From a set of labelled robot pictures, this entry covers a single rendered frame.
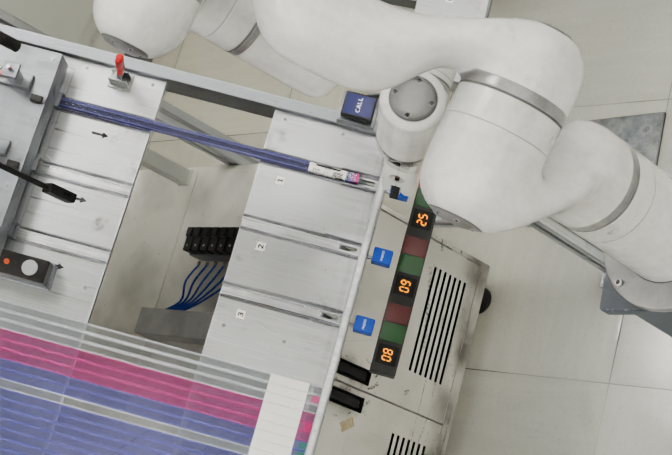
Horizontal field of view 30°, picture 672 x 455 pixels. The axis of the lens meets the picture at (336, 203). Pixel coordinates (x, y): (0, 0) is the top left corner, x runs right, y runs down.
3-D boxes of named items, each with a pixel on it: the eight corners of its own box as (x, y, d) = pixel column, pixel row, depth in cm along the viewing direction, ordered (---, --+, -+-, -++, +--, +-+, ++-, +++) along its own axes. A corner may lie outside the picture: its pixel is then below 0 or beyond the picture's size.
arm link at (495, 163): (656, 148, 141) (536, 52, 126) (586, 296, 140) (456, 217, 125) (577, 127, 151) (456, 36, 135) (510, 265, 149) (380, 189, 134)
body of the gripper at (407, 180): (424, 179, 169) (419, 202, 180) (442, 110, 171) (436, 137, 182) (370, 165, 169) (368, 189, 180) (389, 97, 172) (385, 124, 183)
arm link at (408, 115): (389, 89, 170) (367, 151, 168) (394, 51, 157) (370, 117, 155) (448, 108, 169) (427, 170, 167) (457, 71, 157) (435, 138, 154)
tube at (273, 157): (359, 176, 197) (359, 174, 195) (357, 184, 196) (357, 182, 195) (52, 96, 200) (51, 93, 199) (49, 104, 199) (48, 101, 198)
